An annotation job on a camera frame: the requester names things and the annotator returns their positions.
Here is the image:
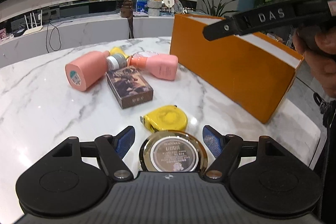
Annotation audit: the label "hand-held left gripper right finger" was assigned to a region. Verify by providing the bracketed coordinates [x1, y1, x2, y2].
[202, 125, 287, 181]

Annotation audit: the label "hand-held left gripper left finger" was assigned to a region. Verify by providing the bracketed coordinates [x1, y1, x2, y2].
[50, 126, 136, 182]

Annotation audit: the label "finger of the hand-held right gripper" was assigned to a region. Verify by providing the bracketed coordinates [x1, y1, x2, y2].
[203, 0, 336, 42]

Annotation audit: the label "brown printed box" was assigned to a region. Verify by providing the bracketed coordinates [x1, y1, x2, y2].
[105, 65, 154, 110]

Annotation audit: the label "orange cardboard box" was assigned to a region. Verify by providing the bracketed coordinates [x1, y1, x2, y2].
[169, 13, 305, 124]

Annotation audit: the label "large pink bottle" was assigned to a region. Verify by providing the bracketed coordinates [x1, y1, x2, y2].
[65, 50, 111, 92]

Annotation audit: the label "pink bottle orange cap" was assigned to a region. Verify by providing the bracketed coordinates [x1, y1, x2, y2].
[127, 52, 179, 81]

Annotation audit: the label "person's right hand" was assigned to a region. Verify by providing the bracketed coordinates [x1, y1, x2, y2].
[292, 17, 336, 98]

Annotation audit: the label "yellow tape measure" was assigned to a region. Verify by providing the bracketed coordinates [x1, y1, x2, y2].
[139, 105, 188, 132]

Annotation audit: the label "long-leaved potted plant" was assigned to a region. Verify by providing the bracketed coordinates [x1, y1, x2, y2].
[194, 0, 241, 18]

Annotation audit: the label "small silver jar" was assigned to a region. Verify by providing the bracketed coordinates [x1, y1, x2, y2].
[106, 54, 128, 70]

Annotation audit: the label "yellow squeeze bulb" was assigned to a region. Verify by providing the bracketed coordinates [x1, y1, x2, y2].
[109, 46, 129, 59]

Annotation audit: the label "key bunch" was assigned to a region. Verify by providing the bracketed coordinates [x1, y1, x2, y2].
[313, 92, 331, 114]

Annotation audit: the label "grey knitted pots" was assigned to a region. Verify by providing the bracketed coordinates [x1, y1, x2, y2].
[146, 0, 162, 17]

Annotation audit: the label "white marble console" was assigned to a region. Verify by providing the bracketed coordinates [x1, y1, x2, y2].
[0, 0, 200, 71]

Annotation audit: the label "brown leather bag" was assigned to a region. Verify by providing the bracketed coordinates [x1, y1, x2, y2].
[120, 0, 135, 40]

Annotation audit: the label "white router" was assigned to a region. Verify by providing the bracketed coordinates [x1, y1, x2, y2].
[23, 10, 44, 36]

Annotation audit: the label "black cable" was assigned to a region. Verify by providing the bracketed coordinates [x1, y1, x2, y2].
[46, 20, 73, 53]

